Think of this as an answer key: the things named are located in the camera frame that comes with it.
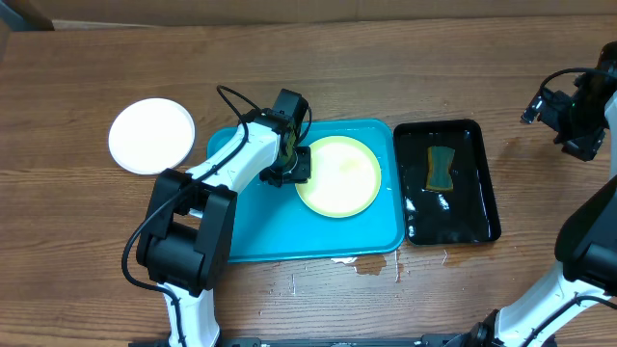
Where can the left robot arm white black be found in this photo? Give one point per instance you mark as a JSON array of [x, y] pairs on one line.
[[183, 244]]

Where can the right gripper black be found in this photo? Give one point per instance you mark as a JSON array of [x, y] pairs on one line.
[[555, 108]]

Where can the black plastic tray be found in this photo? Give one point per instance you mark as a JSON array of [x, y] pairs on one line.
[[466, 215]]

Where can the teal plastic tray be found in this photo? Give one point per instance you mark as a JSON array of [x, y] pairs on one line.
[[273, 224]]

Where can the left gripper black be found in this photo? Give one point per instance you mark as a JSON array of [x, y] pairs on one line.
[[301, 176]]

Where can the green yellow sponge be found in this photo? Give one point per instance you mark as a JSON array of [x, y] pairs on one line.
[[439, 161]]

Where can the yellow plate with orange stain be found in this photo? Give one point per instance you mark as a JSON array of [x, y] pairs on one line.
[[345, 177]]

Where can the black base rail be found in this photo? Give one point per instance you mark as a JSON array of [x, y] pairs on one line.
[[427, 340]]

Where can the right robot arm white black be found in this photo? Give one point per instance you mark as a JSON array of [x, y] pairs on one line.
[[584, 271]]

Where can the white plate with red streak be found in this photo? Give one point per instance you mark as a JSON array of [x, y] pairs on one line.
[[151, 135]]

